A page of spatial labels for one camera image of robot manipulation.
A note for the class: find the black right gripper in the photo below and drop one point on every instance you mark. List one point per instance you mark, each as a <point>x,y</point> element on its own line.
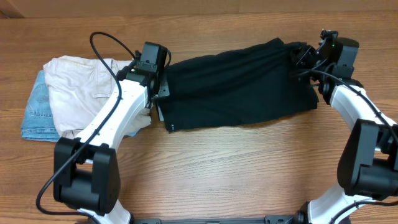
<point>304,57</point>

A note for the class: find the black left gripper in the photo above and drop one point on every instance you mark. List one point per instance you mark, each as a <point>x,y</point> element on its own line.
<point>164,88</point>

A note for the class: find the black cloth garment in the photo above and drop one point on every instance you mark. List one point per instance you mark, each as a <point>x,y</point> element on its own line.
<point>236,87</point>

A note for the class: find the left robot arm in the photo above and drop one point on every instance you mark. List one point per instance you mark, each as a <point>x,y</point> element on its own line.
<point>86,168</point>

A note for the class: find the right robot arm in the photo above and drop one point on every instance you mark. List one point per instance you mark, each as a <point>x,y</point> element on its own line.
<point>367,169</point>

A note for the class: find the beige folded trousers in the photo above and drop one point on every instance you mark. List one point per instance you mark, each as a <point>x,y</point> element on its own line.
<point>78,89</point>

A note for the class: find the blue folded jeans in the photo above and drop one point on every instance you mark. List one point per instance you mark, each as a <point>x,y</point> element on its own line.
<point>38,122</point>

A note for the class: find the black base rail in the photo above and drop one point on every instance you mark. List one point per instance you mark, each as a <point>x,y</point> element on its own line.
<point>268,219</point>

